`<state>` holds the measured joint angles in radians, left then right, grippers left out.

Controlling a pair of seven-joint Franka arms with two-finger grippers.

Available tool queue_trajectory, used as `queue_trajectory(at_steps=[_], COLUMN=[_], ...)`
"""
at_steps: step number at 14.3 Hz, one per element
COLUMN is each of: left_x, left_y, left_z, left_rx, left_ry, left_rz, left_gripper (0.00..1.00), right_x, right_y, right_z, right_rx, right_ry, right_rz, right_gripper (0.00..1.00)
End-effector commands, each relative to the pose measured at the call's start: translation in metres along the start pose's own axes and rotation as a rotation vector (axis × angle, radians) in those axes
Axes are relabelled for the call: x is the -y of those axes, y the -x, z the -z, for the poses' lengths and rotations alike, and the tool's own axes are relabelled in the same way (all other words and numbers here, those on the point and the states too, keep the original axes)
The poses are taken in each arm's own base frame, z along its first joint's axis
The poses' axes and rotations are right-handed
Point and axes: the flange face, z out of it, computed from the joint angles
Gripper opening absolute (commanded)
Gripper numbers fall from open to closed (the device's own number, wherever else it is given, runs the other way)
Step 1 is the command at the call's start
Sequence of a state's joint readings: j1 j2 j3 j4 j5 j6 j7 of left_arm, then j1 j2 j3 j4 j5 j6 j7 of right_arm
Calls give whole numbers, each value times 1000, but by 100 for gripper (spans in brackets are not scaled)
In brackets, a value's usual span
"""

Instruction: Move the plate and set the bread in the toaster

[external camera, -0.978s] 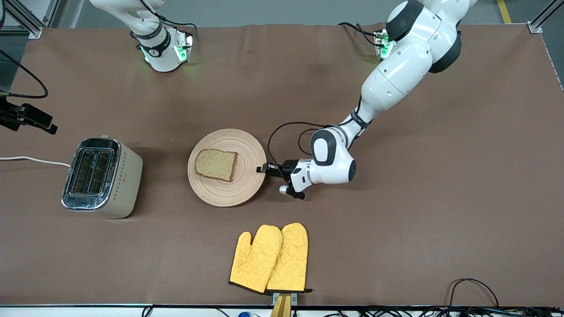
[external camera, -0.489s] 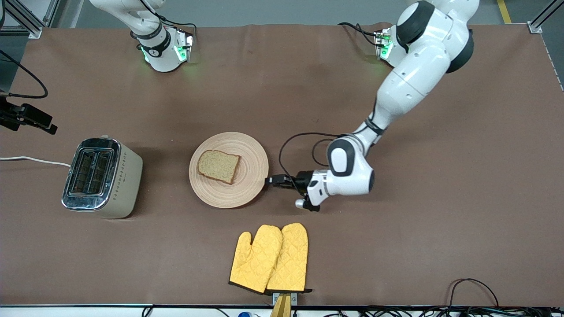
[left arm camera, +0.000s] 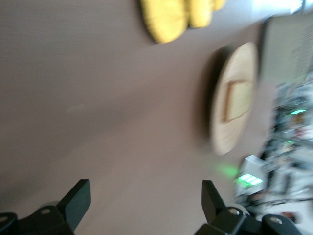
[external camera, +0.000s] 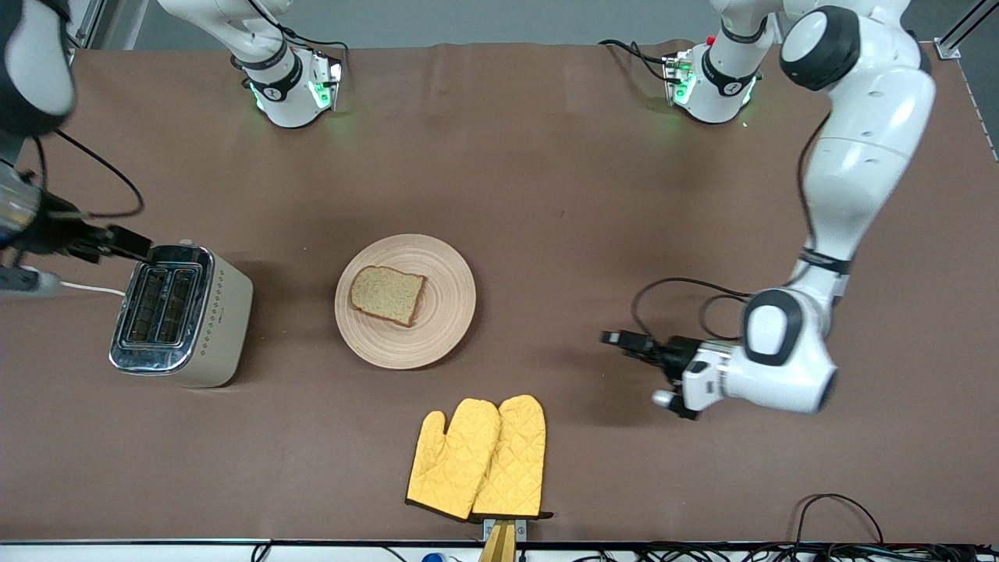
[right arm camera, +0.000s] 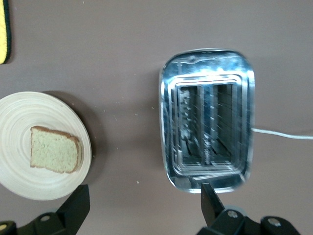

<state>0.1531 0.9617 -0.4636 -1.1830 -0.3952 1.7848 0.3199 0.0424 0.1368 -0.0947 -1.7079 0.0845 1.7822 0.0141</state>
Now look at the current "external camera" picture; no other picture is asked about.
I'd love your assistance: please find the round wooden plate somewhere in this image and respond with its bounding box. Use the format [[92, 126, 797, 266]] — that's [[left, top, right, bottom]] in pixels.
[[334, 233, 477, 371]]

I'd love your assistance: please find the brown bread slice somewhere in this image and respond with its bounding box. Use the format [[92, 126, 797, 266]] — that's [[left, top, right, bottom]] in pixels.
[[350, 265, 428, 328]]

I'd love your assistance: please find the beige chrome toaster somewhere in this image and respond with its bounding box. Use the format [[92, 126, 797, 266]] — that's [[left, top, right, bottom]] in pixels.
[[109, 240, 254, 389]]

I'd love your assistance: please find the yellow quilted oven mitt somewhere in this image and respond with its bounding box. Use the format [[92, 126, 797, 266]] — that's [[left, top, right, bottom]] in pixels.
[[406, 398, 502, 521], [472, 394, 553, 522]]

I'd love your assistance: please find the brown table cloth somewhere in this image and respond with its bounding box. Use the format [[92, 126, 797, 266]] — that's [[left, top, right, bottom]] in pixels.
[[0, 39, 999, 543]]

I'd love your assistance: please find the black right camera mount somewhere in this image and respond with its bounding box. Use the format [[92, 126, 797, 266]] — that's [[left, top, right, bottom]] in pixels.
[[0, 195, 79, 262]]

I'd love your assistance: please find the white toaster power cord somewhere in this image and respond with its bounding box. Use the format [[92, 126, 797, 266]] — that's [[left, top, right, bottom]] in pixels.
[[59, 279, 127, 297]]

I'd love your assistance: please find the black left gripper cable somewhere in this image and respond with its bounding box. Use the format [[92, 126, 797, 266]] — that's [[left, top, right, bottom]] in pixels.
[[631, 113, 832, 344]]

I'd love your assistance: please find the black looped cable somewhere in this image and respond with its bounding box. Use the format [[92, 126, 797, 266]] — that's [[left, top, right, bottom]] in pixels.
[[795, 493, 884, 547]]

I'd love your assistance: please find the black cable bundle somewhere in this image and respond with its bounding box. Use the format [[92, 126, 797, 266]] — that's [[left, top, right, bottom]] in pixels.
[[578, 542, 999, 562]]

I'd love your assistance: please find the small metal bracket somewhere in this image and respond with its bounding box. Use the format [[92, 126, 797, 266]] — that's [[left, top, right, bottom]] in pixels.
[[482, 518, 528, 543]]

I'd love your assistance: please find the black right arm base cable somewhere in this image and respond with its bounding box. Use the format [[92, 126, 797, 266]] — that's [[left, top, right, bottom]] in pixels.
[[269, 23, 350, 71]]

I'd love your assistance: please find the black arm base cable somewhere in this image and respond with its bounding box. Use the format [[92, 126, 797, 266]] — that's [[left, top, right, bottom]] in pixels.
[[599, 39, 674, 83], [269, 23, 350, 71]]

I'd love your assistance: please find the black left arm base cable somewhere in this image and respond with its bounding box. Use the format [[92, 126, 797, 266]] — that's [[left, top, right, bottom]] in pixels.
[[599, 39, 674, 83]]

